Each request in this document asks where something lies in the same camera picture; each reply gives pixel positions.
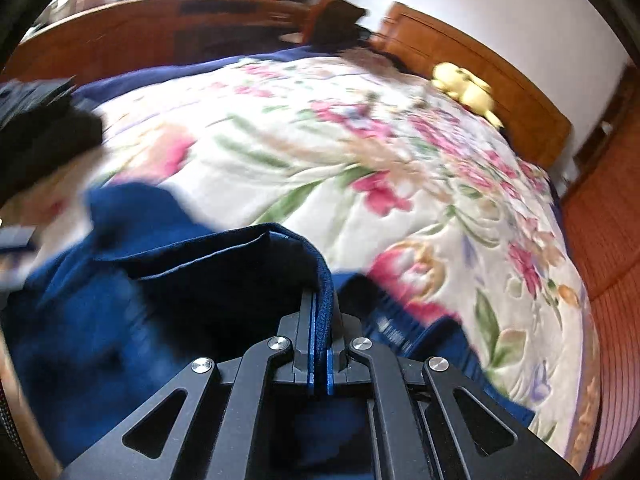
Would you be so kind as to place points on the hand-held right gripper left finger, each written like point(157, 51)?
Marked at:
point(300, 350)

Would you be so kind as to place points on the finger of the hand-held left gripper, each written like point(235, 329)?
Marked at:
point(17, 239)

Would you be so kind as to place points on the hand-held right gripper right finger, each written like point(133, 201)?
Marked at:
point(345, 355)

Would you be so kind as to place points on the blue suit jacket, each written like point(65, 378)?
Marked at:
point(150, 310)

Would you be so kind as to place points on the wooden desk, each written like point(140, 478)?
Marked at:
point(125, 35)

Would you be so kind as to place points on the dark blue bed sheet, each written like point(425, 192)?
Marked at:
point(175, 75)

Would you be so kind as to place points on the floral blanket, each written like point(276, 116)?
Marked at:
point(325, 160)

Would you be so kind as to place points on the wooden slatted wardrobe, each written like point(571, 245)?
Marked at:
point(610, 260)

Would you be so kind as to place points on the yellow plush toy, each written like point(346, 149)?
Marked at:
point(465, 90)

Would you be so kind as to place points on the wooden chair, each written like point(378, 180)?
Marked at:
point(335, 20)

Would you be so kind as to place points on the wooden bed headboard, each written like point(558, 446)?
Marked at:
point(500, 75)

